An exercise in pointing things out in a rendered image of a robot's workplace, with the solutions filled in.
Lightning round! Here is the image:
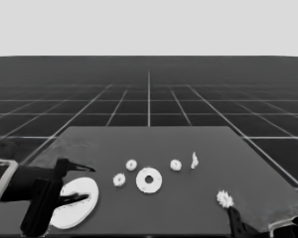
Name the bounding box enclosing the small white gear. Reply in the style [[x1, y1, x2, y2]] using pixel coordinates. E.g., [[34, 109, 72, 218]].
[[125, 159, 138, 172], [112, 173, 127, 188], [169, 159, 183, 173]]

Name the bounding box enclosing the small white T-shaped piece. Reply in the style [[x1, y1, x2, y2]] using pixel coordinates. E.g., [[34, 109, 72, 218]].
[[190, 151, 200, 171]]

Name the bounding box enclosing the large thick white disc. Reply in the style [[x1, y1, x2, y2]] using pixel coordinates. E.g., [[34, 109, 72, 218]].
[[49, 177, 100, 231]]

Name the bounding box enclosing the white round carrier with pins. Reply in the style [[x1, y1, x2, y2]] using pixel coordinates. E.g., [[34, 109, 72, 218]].
[[135, 167, 163, 194]]

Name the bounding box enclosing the larger white gear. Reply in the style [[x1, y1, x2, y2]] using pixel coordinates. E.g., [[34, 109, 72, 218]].
[[216, 189, 235, 209]]

